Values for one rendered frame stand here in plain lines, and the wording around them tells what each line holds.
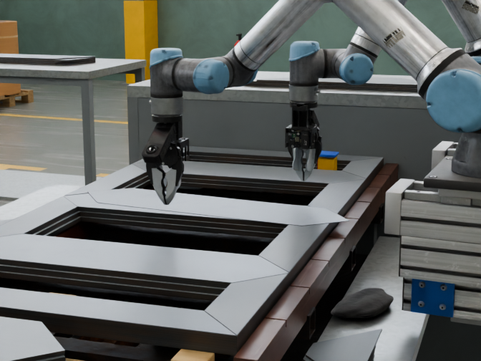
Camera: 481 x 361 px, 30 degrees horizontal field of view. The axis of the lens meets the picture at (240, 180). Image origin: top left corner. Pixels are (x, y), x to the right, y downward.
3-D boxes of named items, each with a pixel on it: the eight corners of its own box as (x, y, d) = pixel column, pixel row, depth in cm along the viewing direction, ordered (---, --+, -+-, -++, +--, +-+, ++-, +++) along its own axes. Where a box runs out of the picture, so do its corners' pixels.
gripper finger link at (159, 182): (174, 200, 218) (173, 162, 215) (164, 205, 212) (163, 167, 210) (162, 199, 218) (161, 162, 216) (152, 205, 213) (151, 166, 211)
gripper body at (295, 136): (283, 150, 231) (284, 103, 229) (292, 144, 239) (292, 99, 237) (313, 152, 229) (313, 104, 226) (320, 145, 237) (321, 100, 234)
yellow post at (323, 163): (316, 218, 283) (318, 158, 279) (320, 214, 288) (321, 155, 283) (332, 219, 281) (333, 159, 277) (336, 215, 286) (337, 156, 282)
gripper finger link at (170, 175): (185, 200, 217) (185, 163, 215) (177, 206, 211) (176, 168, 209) (174, 200, 218) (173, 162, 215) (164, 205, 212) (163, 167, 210)
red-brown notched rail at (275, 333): (233, 391, 146) (233, 357, 145) (385, 180, 296) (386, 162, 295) (257, 395, 145) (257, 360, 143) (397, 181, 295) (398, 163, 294)
